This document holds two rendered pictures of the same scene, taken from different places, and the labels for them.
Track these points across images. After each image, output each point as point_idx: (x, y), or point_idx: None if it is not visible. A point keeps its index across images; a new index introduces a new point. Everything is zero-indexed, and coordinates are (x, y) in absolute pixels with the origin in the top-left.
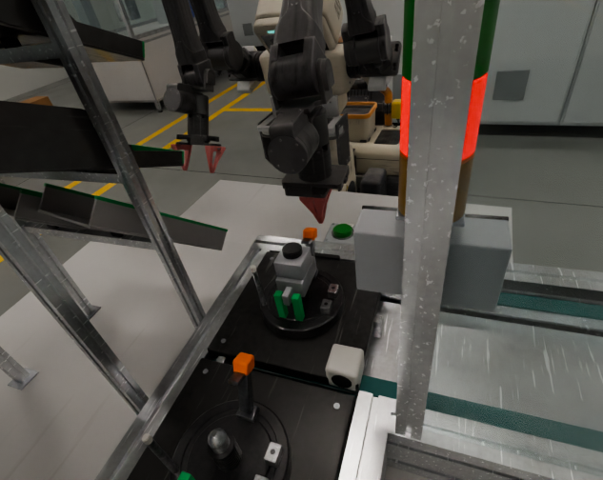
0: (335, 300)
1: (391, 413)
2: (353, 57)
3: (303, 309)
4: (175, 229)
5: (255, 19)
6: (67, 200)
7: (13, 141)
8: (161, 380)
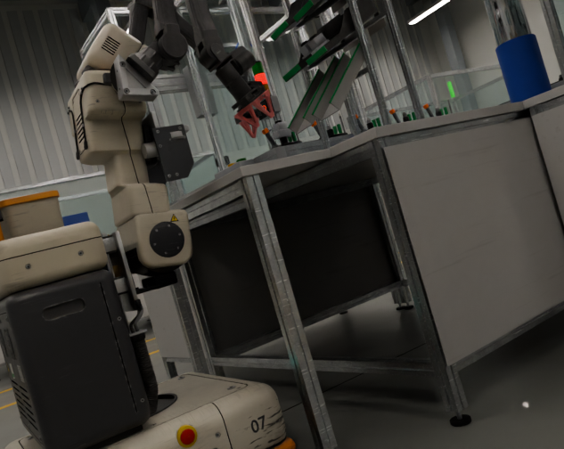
0: None
1: None
2: None
3: (289, 142)
4: (306, 102)
5: (141, 43)
6: (334, 66)
7: None
8: (346, 134)
